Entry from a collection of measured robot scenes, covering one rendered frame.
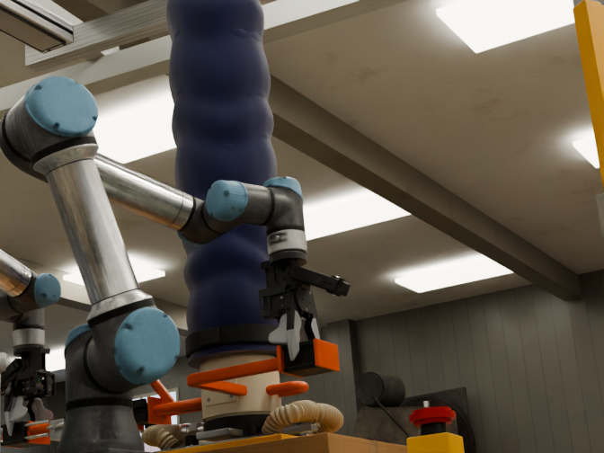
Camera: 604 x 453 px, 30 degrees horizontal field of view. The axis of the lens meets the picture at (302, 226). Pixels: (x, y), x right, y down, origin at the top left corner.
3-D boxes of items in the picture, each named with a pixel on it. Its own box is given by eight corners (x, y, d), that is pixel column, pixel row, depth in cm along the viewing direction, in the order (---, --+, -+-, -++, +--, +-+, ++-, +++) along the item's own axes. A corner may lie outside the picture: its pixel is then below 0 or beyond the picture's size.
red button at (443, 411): (464, 435, 170) (460, 409, 172) (448, 431, 164) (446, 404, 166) (420, 441, 173) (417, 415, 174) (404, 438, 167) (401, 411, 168)
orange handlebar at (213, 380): (359, 387, 233) (358, 370, 234) (289, 370, 207) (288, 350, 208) (13, 446, 272) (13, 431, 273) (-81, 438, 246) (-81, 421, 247)
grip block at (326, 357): (340, 371, 208) (337, 344, 210) (318, 365, 201) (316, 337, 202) (300, 377, 212) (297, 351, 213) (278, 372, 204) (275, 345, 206)
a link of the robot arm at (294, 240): (312, 235, 218) (292, 226, 211) (315, 258, 216) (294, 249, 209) (279, 244, 221) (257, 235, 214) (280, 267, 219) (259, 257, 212)
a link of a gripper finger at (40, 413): (53, 436, 269) (43, 399, 268) (33, 439, 271) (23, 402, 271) (60, 431, 272) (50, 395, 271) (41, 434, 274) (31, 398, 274)
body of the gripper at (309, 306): (279, 327, 216) (274, 267, 220) (319, 318, 212) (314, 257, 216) (260, 320, 209) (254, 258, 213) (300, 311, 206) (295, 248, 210)
